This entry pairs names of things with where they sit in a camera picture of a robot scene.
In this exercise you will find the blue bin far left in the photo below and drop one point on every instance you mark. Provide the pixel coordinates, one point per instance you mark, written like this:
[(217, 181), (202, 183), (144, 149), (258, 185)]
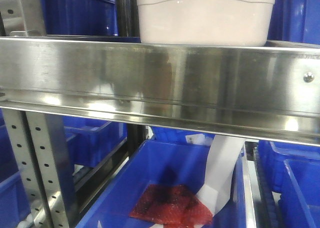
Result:
[(14, 205)]

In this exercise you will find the red bubble wrap bag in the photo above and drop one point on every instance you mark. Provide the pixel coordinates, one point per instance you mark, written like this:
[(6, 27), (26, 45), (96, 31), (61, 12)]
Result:
[(172, 207)]

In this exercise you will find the blue bin lower left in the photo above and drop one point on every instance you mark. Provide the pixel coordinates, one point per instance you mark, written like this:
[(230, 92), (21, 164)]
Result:
[(89, 140)]

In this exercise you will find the blue bin upper left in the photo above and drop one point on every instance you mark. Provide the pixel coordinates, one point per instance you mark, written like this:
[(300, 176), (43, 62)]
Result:
[(80, 17)]

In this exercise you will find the stainless steel shelf beam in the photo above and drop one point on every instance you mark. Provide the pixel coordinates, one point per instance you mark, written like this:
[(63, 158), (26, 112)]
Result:
[(270, 92)]

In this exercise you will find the blue bin with red bags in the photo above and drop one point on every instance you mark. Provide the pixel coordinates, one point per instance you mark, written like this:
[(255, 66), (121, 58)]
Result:
[(168, 164)]

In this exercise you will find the perforated steel shelf post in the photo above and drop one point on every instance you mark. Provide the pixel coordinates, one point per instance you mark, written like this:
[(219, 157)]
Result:
[(40, 149)]

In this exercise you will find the blue bin lower right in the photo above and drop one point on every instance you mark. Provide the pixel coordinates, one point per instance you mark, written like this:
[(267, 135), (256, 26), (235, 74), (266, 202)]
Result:
[(293, 171)]

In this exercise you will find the blue bin upper right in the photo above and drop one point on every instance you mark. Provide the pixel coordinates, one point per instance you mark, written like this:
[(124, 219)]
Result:
[(295, 21)]

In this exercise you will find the white paper strip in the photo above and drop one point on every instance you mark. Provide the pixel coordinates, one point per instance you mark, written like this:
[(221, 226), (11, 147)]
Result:
[(220, 164)]

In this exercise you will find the white plastic storage bin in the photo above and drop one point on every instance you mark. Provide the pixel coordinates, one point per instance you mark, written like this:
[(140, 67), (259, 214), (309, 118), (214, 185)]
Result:
[(243, 23)]

